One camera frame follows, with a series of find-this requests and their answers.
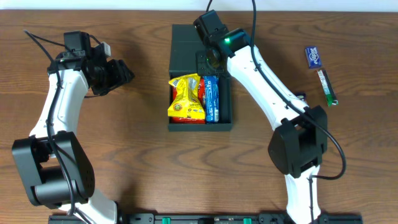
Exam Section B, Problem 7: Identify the green and white wafer bar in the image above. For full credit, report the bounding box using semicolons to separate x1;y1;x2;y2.
317;69;338;106

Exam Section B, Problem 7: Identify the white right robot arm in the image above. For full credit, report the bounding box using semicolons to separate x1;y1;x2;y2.
193;11;327;223

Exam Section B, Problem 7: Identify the dark green box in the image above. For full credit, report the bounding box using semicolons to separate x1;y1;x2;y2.
168;24;233;132

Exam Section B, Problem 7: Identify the blue Oreo cookie pack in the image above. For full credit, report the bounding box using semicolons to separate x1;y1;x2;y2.
204;76;220;123

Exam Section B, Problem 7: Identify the yellow snack packet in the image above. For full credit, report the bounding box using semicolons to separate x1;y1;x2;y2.
167;73;205;119

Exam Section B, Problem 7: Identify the blue Dairy Milk chocolate bar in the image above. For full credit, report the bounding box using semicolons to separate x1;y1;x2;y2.
295;92;307;103

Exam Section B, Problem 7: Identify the red Hacks candy bag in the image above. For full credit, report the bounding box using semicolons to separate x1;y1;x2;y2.
171;78;205;124

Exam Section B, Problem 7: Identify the small blue Eclipse mint box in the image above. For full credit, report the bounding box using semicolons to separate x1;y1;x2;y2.
305;46;322;69

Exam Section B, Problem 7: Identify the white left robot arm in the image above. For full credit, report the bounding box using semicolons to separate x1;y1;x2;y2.
12;31;134;224

